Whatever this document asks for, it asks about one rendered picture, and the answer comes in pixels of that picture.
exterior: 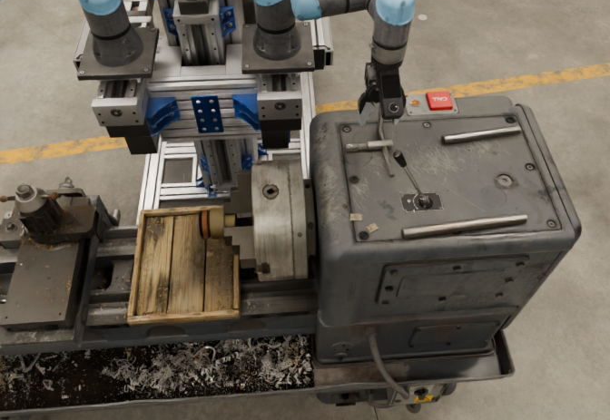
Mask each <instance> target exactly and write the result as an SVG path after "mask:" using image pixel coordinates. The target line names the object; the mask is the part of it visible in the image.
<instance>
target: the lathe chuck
mask: <svg viewBox="0 0 610 420"><path fill-rule="evenodd" d="M257 163H264V164H262V165H259V166H257V165H252V166H251V198H252V218H253V233H254V246H255V257H256V264H257V265H261V263H265V262H267V264H270V271H268V273H263V272H258V278H259V281H274V280H288V279H294V261H293V244H292V227H291V212H290V185H289V173H288V162H287V160H271V161H254V162H253V163H252V164H257ZM267 186H274V187H276V188H277V190H278V193H277V195H276V196H275V197H273V198H268V197H266V196H265V195H264V189H265V188H266V187H267Z"/></svg>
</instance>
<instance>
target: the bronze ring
mask: <svg viewBox="0 0 610 420"><path fill-rule="evenodd" d="M228 227H238V223H237V214H236V213H232V214H229V213H228V214H224V211H223V205H222V206H221V207H220V208H211V209H210V210H201V211H200V213H199V229H200V235H201V238H202V239H209V238H212V239H223V240H224V241H225V239H224V228H228Z"/></svg>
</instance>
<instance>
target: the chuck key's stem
mask: <svg viewBox="0 0 610 420"><path fill-rule="evenodd" d="M383 146H387V148H388V149H392V147H393V141H392V140H384V141H374V142H366V143H363V144H357V143H352V144H346V152H348V151H357V150H368V151H373V150H382V147H383Z"/></svg>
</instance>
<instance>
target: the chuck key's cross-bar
mask: <svg viewBox="0 0 610 420"><path fill-rule="evenodd" d="M382 128H383V118H382V116H381V108H380V103H379V124H378V135H379V140H380V141H384V140H385V139H384V135H383V131H382ZM382 150H383V153H384V157H385V160H386V164H387V167H388V170H389V176H390V177H394V176H395V173H394V171H393V167H392V164H391V160H390V157H389V152H388V148H387V146H383V147H382Z"/></svg>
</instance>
